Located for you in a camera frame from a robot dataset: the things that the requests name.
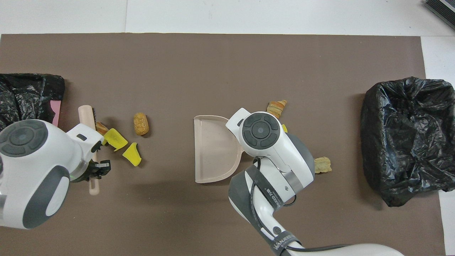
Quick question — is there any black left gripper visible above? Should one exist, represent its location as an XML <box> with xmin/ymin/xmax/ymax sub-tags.
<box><xmin>72</xmin><ymin>159</ymin><xmax>112</xmax><ymax>183</ymax></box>

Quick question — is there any beige hand brush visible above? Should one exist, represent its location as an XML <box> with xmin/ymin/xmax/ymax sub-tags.
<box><xmin>78</xmin><ymin>105</ymin><xmax>101</xmax><ymax>196</ymax></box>

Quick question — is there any brown bread roll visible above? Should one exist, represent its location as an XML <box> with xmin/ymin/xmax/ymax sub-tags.
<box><xmin>133</xmin><ymin>113</ymin><xmax>150</xmax><ymax>136</ymax></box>

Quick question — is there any beige plastic dustpan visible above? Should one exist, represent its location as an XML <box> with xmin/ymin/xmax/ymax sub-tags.
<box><xmin>194</xmin><ymin>115</ymin><xmax>246</xmax><ymax>184</ymax></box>

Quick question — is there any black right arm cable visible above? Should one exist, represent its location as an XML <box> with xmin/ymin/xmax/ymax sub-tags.
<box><xmin>249</xmin><ymin>156</ymin><xmax>350</xmax><ymax>252</ymax></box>

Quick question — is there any pink bin with black bag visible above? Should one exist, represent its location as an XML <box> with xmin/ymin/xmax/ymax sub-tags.
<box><xmin>0</xmin><ymin>73</ymin><xmax>65</xmax><ymax>132</ymax></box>

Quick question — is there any pale bread piece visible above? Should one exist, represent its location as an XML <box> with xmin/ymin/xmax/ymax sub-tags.
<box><xmin>314</xmin><ymin>157</ymin><xmax>332</xmax><ymax>174</ymax></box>

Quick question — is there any dark grey ribbed object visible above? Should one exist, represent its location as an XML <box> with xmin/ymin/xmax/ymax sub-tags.
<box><xmin>425</xmin><ymin>0</ymin><xmax>455</xmax><ymax>31</ymax></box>

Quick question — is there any brown table mat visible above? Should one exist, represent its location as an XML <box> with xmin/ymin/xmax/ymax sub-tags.
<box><xmin>0</xmin><ymin>33</ymin><xmax>446</xmax><ymax>256</ymax></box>

